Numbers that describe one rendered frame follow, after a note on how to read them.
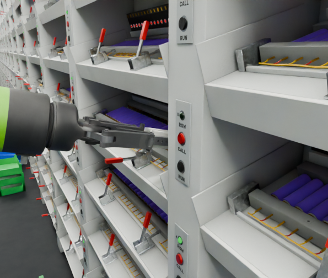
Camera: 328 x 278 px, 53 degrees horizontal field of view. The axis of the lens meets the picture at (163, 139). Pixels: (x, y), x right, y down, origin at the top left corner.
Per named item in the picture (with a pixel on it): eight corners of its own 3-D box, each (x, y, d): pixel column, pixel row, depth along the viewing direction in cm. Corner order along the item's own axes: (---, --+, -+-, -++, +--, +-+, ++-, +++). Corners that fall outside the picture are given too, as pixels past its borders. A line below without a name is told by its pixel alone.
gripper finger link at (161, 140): (141, 133, 56) (149, 137, 53) (167, 136, 58) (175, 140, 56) (140, 142, 56) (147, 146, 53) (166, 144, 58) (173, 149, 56)
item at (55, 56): (73, 75, 111) (57, 34, 106) (46, 67, 163) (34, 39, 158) (127, 56, 118) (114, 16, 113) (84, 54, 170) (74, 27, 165)
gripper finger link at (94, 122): (87, 118, 52) (89, 119, 51) (153, 128, 56) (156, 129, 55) (84, 142, 53) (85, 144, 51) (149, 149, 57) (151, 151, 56)
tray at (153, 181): (174, 221, 56) (159, 175, 53) (84, 139, 108) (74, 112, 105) (261, 170, 63) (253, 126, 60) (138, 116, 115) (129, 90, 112)
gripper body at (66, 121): (39, 142, 54) (94, 147, 58) (47, 156, 47) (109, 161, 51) (46, 96, 53) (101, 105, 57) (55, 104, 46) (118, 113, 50)
